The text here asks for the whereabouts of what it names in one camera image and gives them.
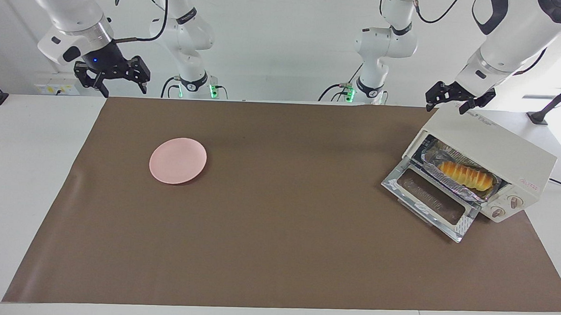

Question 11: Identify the black right base cable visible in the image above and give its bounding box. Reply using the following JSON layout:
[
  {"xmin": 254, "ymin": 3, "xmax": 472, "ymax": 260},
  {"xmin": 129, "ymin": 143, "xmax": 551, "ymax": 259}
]
[{"xmin": 160, "ymin": 75, "xmax": 181, "ymax": 98}]

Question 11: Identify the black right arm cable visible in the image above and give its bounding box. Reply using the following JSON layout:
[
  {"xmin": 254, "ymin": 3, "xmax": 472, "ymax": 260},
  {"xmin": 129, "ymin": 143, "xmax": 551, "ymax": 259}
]
[{"xmin": 112, "ymin": 0, "xmax": 168, "ymax": 45}]

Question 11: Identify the black left base cable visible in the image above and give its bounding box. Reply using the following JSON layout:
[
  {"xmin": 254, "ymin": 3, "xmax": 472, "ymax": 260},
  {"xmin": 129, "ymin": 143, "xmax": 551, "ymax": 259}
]
[{"xmin": 318, "ymin": 61, "xmax": 365, "ymax": 103}]

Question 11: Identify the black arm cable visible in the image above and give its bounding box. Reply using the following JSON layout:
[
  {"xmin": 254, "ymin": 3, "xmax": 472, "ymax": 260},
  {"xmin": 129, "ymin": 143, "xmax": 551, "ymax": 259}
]
[
  {"xmin": 112, "ymin": 0, "xmax": 168, "ymax": 45},
  {"xmin": 410, "ymin": 0, "xmax": 462, "ymax": 25}
]

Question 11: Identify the aluminium foil tray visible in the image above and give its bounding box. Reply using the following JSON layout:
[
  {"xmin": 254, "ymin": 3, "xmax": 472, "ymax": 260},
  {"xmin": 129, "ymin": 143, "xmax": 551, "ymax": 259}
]
[{"xmin": 419, "ymin": 137, "xmax": 503, "ymax": 203}]

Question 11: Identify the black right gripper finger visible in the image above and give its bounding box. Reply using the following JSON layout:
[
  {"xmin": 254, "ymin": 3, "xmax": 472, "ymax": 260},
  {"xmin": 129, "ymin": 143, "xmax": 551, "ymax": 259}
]
[
  {"xmin": 127, "ymin": 55, "xmax": 152, "ymax": 96},
  {"xmin": 72, "ymin": 61, "xmax": 111, "ymax": 99}
]

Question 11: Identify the black camera stand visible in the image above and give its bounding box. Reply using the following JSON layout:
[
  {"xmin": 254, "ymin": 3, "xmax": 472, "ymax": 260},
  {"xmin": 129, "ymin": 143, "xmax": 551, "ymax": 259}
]
[{"xmin": 526, "ymin": 73, "xmax": 561, "ymax": 126}]

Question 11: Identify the pink round plate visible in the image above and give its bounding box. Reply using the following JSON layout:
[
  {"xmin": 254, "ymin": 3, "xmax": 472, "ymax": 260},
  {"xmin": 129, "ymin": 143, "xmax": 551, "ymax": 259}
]
[{"xmin": 148, "ymin": 137, "xmax": 208, "ymax": 185}]

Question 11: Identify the white wall socket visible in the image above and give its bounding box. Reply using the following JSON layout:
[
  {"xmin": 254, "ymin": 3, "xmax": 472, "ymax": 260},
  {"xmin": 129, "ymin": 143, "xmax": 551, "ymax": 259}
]
[{"xmin": 35, "ymin": 72, "xmax": 78, "ymax": 96}]

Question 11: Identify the yellow ridged bread loaf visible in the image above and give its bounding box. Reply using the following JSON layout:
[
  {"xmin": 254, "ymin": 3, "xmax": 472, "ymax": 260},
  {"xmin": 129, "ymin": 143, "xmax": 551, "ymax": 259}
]
[{"xmin": 437, "ymin": 161, "xmax": 495, "ymax": 192}]

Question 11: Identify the brown table mat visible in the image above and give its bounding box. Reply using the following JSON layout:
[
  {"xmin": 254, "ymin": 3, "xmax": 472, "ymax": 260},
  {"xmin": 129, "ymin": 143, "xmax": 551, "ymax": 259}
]
[{"xmin": 2, "ymin": 92, "xmax": 561, "ymax": 315}]

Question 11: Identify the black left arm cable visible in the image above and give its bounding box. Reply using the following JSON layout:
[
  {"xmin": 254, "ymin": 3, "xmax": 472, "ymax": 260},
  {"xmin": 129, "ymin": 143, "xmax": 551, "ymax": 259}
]
[{"xmin": 410, "ymin": 0, "xmax": 462, "ymax": 25}]

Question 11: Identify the black base cable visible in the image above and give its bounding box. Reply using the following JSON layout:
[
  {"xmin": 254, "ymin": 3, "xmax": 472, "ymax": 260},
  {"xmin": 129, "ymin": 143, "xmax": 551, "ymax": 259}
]
[
  {"xmin": 160, "ymin": 75, "xmax": 181, "ymax": 98},
  {"xmin": 318, "ymin": 61, "xmax": 365, "ymax": 103}
]

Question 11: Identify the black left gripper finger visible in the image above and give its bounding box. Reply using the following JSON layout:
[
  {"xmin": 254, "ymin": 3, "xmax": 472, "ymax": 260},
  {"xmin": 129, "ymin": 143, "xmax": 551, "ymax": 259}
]
[
  {"xmin": 424, "ymin": 80, "xmax": 448, "ymax": 113},
  {"xmin": 458, "ymin": 87, "xmax": 497, "ymax": 116}
]

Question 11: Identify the glass oven door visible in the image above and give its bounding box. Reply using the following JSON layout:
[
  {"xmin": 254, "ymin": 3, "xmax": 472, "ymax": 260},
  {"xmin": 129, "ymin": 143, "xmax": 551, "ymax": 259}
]
[{"xmin": 379, "ymin": 157, "xmax": 482, "ymax": 243}]

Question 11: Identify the cream toaster oven body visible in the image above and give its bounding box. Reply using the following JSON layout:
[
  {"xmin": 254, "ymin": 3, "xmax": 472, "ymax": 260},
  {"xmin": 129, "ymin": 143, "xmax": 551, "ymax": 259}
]
[{"xmin": 400, "ymin": 103, "xmax": 559, "ymax": 226}]

